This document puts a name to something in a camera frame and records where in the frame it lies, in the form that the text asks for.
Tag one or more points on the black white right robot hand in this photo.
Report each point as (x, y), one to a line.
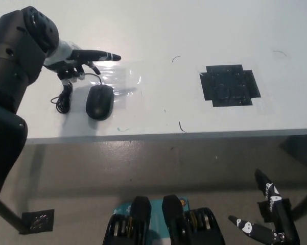
(283, 219)

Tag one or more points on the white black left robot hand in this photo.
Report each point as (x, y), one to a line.
(64, 54)

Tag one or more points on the black computer mouse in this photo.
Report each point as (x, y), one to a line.
(100, 103)

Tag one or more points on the black table leg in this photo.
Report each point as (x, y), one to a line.
(305, 204)
(9, 217)

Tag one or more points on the clear plastic sheet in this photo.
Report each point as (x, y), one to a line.
(120, 76)

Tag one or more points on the black tape patch on table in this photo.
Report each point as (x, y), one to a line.
(230, 85)

